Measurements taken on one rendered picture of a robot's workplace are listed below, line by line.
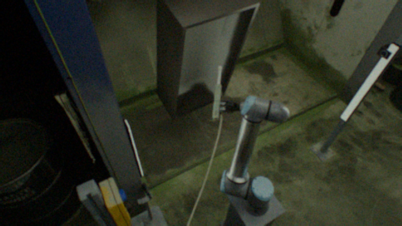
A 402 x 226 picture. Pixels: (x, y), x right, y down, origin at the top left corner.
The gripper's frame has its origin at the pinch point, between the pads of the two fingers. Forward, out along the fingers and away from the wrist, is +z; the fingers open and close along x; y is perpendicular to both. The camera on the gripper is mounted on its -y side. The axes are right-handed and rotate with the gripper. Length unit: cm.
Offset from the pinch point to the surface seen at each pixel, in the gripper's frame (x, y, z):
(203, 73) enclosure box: 57, 47, 26
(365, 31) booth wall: 111, 65, -143
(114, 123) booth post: -42, -81, 40
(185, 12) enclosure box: 32, -79, 7
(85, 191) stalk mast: -79, -121, 19
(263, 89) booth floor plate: 72, 123, -37
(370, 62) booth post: 85, 86, -151
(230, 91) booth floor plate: 65, 110, 5
